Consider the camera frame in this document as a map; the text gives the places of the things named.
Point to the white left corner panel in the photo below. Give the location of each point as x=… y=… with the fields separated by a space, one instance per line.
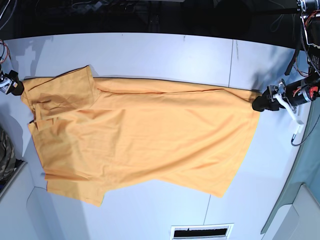
x=29 y=212

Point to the white corner panel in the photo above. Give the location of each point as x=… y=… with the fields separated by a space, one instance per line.
x=29 y=212
x=297 y=221

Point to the white slotted vent plate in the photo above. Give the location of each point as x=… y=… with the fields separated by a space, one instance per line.
x=201 y=232

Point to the orange yellow t-shirt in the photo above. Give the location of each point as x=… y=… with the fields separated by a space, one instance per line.
x=93 y=135

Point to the white right corner panel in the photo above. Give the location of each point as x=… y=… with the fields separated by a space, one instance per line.
x=297 y=221

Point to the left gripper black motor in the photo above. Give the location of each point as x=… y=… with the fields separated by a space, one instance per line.
x=288 y=96

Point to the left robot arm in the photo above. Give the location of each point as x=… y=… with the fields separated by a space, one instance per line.
x=305 y=60

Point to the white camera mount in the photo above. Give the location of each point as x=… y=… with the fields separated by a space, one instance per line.
x=298 y=126

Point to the camouflage cloth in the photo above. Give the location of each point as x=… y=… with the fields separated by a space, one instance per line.
x=7 y=156

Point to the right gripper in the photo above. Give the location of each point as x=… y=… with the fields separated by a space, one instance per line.
x=9 y=83

